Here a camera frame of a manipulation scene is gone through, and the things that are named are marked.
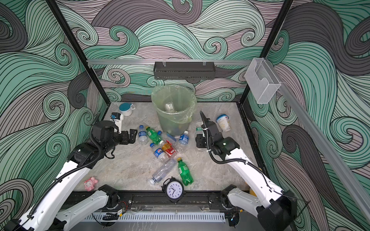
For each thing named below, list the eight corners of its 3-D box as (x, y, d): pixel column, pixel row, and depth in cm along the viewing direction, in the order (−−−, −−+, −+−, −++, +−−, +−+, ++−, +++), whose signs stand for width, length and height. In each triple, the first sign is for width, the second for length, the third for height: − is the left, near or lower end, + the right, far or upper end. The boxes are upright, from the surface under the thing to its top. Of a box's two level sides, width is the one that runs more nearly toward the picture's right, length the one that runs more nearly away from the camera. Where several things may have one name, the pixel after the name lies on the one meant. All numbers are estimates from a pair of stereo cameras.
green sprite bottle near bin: (156, 146, 94) (155, 144, 92) (143, 131, 101) (142, 129, 99) (163, 140, 97) (163, 138, 94) (150, 126, 104) (149, 124, 102)
